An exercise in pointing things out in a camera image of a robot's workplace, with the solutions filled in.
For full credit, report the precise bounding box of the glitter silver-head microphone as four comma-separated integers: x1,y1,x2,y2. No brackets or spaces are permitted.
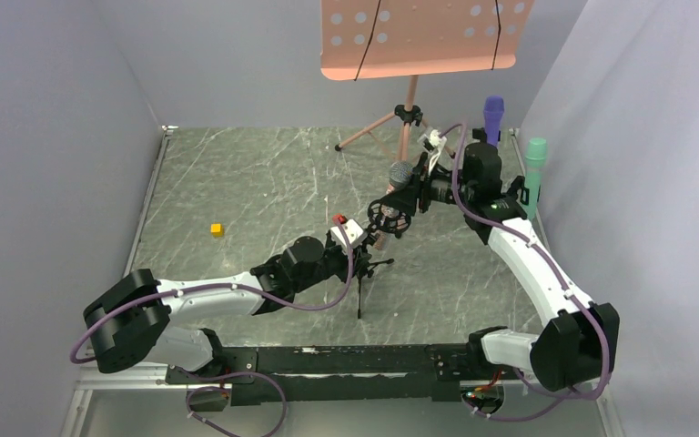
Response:
373,160,413,250

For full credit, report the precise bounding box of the black shock-mount tripod stand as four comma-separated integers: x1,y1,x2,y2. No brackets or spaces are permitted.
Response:
353,200,410,320

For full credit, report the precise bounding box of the purple microphone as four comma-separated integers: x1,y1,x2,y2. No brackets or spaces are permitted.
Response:
483,95,505,147

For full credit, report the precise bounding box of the mint green microphone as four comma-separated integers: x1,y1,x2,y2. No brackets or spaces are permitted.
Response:
521,137,548,221

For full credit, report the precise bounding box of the black round-base mic stand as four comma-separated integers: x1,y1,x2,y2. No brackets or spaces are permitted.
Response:
471,127,488,143
507,172,542,217

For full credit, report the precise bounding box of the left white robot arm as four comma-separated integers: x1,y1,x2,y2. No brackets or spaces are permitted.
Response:
70,231,376,380

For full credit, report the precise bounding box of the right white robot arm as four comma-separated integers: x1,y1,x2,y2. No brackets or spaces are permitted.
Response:
368,142,620,392

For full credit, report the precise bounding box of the pink music stand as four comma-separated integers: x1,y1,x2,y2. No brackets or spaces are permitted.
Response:
319,0,536,164

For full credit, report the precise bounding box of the yellow cube left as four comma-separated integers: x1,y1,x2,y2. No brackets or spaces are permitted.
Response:
210,223,224,238

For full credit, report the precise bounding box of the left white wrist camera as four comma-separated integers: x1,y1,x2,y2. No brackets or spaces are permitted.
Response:
329,214,367,251

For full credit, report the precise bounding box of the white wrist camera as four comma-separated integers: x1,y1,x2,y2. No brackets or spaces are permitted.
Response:
329,214,367,251
418,127,448,160

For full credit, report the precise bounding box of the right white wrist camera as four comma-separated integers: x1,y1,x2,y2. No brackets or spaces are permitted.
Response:
418,127,448,160

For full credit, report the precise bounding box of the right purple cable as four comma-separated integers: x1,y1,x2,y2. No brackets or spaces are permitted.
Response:
436,123,614,423

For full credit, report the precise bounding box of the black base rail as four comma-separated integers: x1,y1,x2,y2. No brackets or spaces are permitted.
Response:
165,340,508,408

